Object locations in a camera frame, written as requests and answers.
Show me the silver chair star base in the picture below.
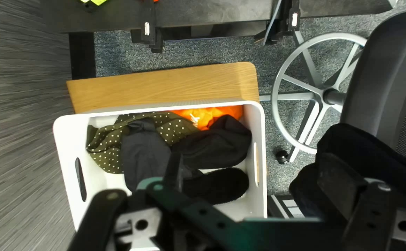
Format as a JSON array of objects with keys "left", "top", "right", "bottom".
[{"left": 260, "top": 32, "right": 369, "bottom": 165}]

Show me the light wooden board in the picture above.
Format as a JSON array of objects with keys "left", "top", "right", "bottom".
[{"left": 66, "top": 60, "right": 261, "bottom": 116}]

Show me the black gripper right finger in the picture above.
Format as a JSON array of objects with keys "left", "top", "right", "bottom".
[{"left": 341, "top": 180, "right": 401, "bottom": 251}]

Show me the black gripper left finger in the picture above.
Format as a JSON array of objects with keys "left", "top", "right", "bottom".
[{"left": 67, "top": 187, "right": 130, "bottom": 251}]

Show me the dark grey cloth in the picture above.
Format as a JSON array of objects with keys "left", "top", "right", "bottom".
[{"left": 119, "top": 119, "right": 173, "bottom": 193}]

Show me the black white striped object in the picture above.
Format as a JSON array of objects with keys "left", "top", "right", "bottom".
[{"left": 267, "top": 193, "right": 317, "bottom": 221}]

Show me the dark grey office chair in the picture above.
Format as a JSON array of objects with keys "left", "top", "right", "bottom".
[{"left": 289, "top": 9, "right": 406, "bottom": 225}]

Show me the yellow object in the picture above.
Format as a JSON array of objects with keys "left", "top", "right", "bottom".
[{"left": 80, "top": 0, "right": 109, "bottom": 9}]

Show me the white plastic storage box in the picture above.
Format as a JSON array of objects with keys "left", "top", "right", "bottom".
[{"left": 52, "top": 99, "right": 269, "bottom": 234}]

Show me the black desk foot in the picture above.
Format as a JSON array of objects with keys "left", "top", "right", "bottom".
[
  {"left": 130, "top": 18, "right": 168, "bottom": 55},
  {"left": 257, "top": 0, "right": 306, "bottom": 46}
]

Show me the black desk side panel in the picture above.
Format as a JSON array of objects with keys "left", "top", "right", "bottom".
[{"left": 69, "top": 32, "right": 96, "bottom": 81}]

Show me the dark grey desk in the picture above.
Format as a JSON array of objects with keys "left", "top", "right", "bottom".
[{"left": 41, "top": 0, "right": 395, "bottom": 35}]

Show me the green cloth with white dots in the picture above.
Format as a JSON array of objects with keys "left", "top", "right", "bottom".
[{"left": 85, "top": 110, "right": 201, "bottom": 176}]

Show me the black cloth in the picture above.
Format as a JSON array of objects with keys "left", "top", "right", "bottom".
[
  {"left": 169, "top": 115, "right": 254, "bottom": 172},
  {"left": 180, "top": 166, "right": 251, "bottom": 205}
]

